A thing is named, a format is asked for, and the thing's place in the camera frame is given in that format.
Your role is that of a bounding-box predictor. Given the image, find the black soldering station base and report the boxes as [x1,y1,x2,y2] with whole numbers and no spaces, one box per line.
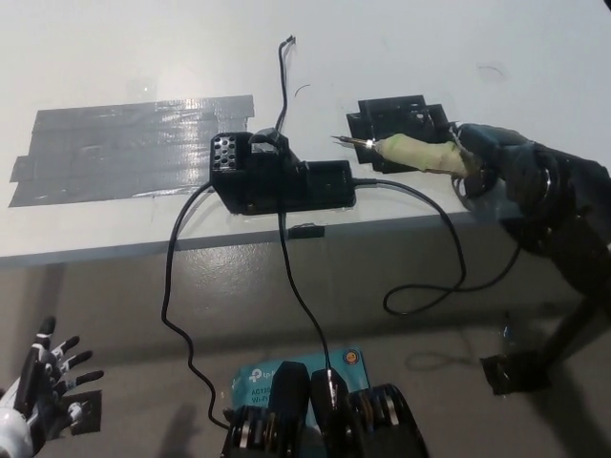
[210,127,358,217]

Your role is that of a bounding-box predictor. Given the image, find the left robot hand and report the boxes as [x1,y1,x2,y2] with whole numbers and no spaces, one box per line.
[12,316,105,446]

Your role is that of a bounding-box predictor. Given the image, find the small black tape strip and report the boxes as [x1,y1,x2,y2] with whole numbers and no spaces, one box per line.
[287,223,326,239]

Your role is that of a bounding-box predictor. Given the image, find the black power cable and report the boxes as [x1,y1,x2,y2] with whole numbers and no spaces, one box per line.
[161,183,233,428]

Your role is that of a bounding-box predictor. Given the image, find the black floor tape under pole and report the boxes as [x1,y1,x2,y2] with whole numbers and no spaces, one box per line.
[479,350,555,397]

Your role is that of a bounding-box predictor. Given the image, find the black soldering iron cable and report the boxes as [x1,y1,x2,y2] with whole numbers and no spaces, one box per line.
[350,177,524,316]

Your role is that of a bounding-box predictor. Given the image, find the black printed holder plate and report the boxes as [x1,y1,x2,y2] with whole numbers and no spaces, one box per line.
[346,94,462,175]

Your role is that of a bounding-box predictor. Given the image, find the thin black wire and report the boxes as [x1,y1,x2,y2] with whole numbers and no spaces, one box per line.
[277,35,297,133]

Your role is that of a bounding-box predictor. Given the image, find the teal tp-link box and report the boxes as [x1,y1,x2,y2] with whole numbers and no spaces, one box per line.
[230,347,372,426]

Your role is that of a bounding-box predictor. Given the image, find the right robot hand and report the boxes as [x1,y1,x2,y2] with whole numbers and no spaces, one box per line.
[451,122,551,212]

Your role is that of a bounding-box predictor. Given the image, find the black floor tape patch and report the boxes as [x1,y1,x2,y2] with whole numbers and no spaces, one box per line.
[61,389,104,436]

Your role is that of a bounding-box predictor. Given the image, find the tape-wrapped soldering iron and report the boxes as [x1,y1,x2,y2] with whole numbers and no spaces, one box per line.
[329,133,483,178]

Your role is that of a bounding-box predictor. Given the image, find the black stand pole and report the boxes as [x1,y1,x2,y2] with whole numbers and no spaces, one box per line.
[543,290,611,371]

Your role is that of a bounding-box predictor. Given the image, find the black cable to robot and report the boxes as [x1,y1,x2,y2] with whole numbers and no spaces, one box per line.
[279,212,335,383]

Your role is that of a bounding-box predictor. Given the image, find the black robot torso blocks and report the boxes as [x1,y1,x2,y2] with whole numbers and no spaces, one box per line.
[221,362,429,458]

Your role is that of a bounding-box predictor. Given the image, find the grey duct tape patch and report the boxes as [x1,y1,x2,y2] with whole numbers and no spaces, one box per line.
[7,94,257,209]

